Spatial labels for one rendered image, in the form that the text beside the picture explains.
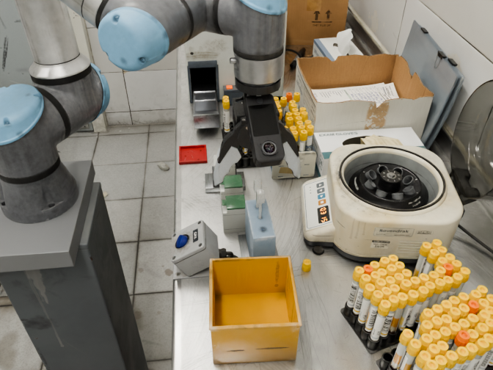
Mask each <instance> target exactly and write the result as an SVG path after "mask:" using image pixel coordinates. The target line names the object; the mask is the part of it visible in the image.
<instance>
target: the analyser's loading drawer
mask: <svg viewBox="0 0 493 370"><path fill-rule="evenodd" d="M192 88H193V107H194V129H196V128H220V125H219V110H218V103H217V97H216V85H215V84H193V85H192Z"/></svg>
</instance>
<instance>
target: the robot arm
mask: <svg viewBox="0 0 493 370"><path fill-rule="evenodd" d="M14 1H15V5H16V7H17V10H18V14H19V16H20V19H21V23H22V25H23V30H24V32H25V35H26V39H27V41H28V44H29V47H30V50H31V53H32V56H33V59H34V62H33V63H32V65H31V66H30V68H29V74H30V76H31V79H32V82H33V86H31V85H28V84H13V85H10V86H9V87H2V88H0V206H1V210H2V211H3V214H4V215H5V217H6V218H8V219H9V220H12V221H13V222H19V223H24V224H32V223H39V222H45V221H48V220H52V219H53V218H56V217H58V216H60V215H61V214H64V213H65V212H66V211H67V210H69V209H70V208H71V207H72V206H73V205H74V203H75V202H76V201H77V199H78V186H77V183H76V180H75V178H74V177H73V176H72V175H71V174H70V172H69V171H68V169H67V168H66V166H64V165H63V163H62V162H61V160H60V157H59V153H58V150H57V147H56V146H57V145H58V144H59V143H60V142H61V141H63V140H64V139H66V138H68V137H69V136H70V135H71V134H73V133H75V132H76V131H78V130H79V129H80V128H82V127H84V126H85V125H86V124H88V123H91V122H92V121H94V120H96V119H97V118H98V117H99V115H101V114H102V113H103V112H104V111H105V110H106V108H107V106H108V105H109V100H110V90H109V84H108V82H107V80H106V77H105V76H104V75H101V70H100V69H99V68H98V67H97V66H96V65H94V64H92V63H91V62H90V59H89V58H88V57H86V56H85V55H83V54H82V53H80V52H79V49H78V44H77V41H76V36H75V33H74V30H73V25H72V22H71V19H70V13H69V11H68V8H67V7H69V8H71V9H72V10H73V11H74V12H76V13H77V14H78V15H80V16H81V17H82V18H83V19H85V20H86V21H87V22H89V23H90V24H92V25H93V26H94V27H95V28H96V29H98V40H99V43H100V46H101V48H102V51H104V52H106V54H107V56H108V57H109V60H110V61H111V62H112V63H113V64H114V65H116V66H117V67H119V68H121V69H123V70H127V71H138V70H141V69H143V68H146V67H148V66H150V65H152V64H154V63H157V62H159V61H160V60H162V59H163V58H164V57H165V56H166V55H167V54H168V53H170V52H171V51H173V50H175V49H176V48H177V47H179V46H181V45H183V44H184V43H186V42H187V41H189V40H190V39H192V38H193V37H195V36H197V35H198V34H199V33H201V32H211V33H215V34H219V35H229V36H232V37H233V54H234V56H235V57H231V58H230V64H234V76H235V87H236V88H237V89H238V90H239V91H241V92H243V93H244V95H242V97H241V98H233V128H234V129H233V130H232V131H231V132H229V133H227V134H226V135H225V137H224V139H223V140H222V143H221V146H220V147H219V149H218V152H217V160H216V165H215V168H214V172H213V180H214V185H215V186H218V185H220V184H221V183H223V180H224V177H225V176H226V175H227V174H228V173H229V172H230V168H231V167H232V166H233V164H235V163H237V162H238V161H239V160H240V158H241V152H240V150H239V148H238V147H239V145H240V146H241V147H243V148H246V149H248V150H249V151H251V152H252V157H253V162H254V164H255V166H256V167H270V166H277V165H281V164H282V160H285V161H286V163H287V166H288V168H289V169H291V170H292V173H293V176H294V177H296V178H297V179H298V178H300V175H301V164H300V159H299V152H298V148H297V144H296V140H295V138H294V135H293V133H292V132H291V130H290V129H289V128H286V127H285V126H284V124H283V123H282V121H280V120H279V116H280V112H279V110H278V108H277V105H276V103H275V100H274V97H273V95H272V94H271V93H274V92H276V91H277V90H278V89H279V88H280V85H281V77H282V75H283V60H284V38H285V13H286V10H287V7H288V4H287V1H286V0H14ZM242 100H243V101H242ZM236 101H238V103H237V102H236Z"/></svg>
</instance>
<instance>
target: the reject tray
mask: <svg viewBox="0 0 493 370"><path fill-rule="evenodd" d="M200 163H208V162H207V151H206V145H185V146H179V164H200Z"/></svg>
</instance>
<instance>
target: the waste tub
mask: <svg viewBox="0 0 493 370"><path fill-rule="evenodd" d="M301 326H302V320H301V315H300V310H299V302H298V297H297V293H296V284H295V280H294V276H293V267H292V263H291V256H290V255H280V256H261V257H243V258H210V272H209V330H210V331H211V343H212V352H213V364H227V363H256V362H271V361H286V360H296V353H297V346H298V340H299V330H300V327H301Z"/></svg>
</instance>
